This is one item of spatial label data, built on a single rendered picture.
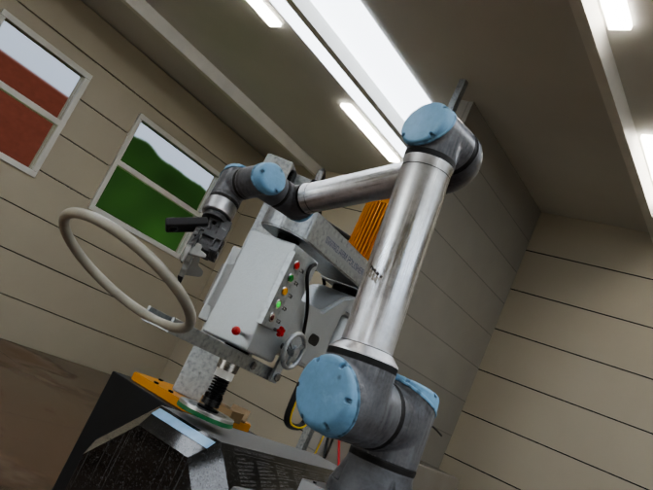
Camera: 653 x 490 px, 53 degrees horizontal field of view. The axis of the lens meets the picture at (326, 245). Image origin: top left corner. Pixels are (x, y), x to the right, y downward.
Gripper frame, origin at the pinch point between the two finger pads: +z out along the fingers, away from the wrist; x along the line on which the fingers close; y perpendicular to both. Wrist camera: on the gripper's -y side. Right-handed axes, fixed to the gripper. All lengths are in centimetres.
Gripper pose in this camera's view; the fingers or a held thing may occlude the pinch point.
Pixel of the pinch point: (177, 272)
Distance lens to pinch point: 180.1
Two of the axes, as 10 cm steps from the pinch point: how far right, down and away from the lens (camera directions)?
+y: 9.1, 4.1, 0.5
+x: -2.4, 4.3, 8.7
